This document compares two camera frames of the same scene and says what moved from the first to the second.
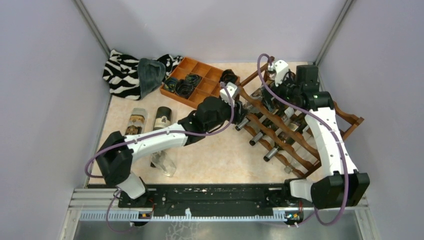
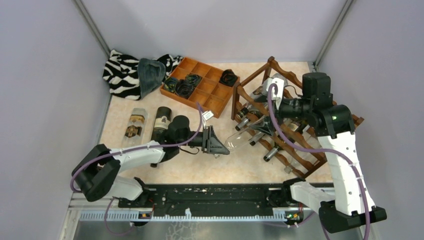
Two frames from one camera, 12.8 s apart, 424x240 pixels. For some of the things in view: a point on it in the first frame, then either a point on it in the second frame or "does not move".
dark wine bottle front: (274, 103) -> (253, 140)
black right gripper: (287, 79) -> (265, 125)
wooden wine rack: (280, 124) does not move
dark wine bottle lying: (163, 117) does not move
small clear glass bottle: (164, 162) -> (237, 140)
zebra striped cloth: (121, 73) does not move
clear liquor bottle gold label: (137, 121) does not move
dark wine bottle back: (241, 124) does not move
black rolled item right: (228, 76) does not move
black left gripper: (241, 112) -> (211, 143)
